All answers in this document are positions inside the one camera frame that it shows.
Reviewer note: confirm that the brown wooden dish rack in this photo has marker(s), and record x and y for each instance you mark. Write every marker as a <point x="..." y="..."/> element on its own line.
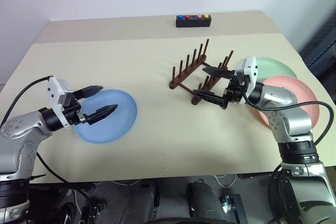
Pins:
<point x="187" y="72"/>

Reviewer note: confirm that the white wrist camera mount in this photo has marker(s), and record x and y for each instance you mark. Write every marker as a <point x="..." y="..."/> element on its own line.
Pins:
<point x="249" y="66"/>
<point x="53" y="90"/>

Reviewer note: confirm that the black button box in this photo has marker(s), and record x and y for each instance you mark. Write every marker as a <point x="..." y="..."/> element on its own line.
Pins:
<point x="193" y="23"/>

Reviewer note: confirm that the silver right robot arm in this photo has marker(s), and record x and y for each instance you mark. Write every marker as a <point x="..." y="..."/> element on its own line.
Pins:
<point x="288" y="124"/>

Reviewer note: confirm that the beige table cover sheet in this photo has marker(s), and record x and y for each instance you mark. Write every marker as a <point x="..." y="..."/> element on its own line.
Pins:
<point x="162" y="129"/>

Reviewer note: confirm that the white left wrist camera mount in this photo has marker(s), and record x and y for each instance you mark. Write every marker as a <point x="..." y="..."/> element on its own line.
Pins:
<point x="53" y="90"/>

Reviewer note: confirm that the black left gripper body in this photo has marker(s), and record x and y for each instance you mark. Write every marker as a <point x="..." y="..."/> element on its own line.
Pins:
<point x="72" y="112"/>

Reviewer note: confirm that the dark rounded shape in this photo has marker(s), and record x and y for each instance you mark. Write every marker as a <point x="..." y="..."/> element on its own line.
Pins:
<point x="147" y="200"/>
<point x="202" y="200"/>

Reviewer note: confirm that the black metal bracket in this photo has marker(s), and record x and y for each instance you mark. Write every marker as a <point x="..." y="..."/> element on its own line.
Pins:
<point x="234" y="207"/>

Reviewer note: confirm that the salmon red plate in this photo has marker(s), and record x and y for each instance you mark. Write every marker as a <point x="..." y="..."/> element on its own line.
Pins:
<point x="302" y="90"/>

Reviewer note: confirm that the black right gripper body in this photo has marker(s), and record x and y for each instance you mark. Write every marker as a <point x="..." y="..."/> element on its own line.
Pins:
<point x="234" y="91"/>

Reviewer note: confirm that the blue button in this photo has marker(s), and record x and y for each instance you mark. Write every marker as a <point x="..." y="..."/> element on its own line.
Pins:
<point x="180" y="16"/>

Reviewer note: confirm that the blue plate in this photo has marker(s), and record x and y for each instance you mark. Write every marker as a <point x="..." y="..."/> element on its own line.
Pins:
<point x="118" y="127"/>

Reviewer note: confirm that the green plate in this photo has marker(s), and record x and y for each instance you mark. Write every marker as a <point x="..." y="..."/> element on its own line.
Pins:
<point x="273" y="69"/>

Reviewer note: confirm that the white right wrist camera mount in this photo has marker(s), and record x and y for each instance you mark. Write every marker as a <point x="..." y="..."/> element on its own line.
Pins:
<point x="249" y="66"/>

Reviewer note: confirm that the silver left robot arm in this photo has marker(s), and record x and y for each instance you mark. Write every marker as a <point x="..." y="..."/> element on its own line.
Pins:
<point x="21" y="127"/>

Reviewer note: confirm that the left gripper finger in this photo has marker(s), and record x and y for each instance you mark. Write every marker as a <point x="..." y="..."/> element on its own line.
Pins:
<point x="103" y="111"/>
<point x="90" y="90"/>

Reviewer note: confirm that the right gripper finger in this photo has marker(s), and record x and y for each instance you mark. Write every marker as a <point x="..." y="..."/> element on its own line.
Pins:
<point x="216" y="71"/>
<point x="207" y="95"/>

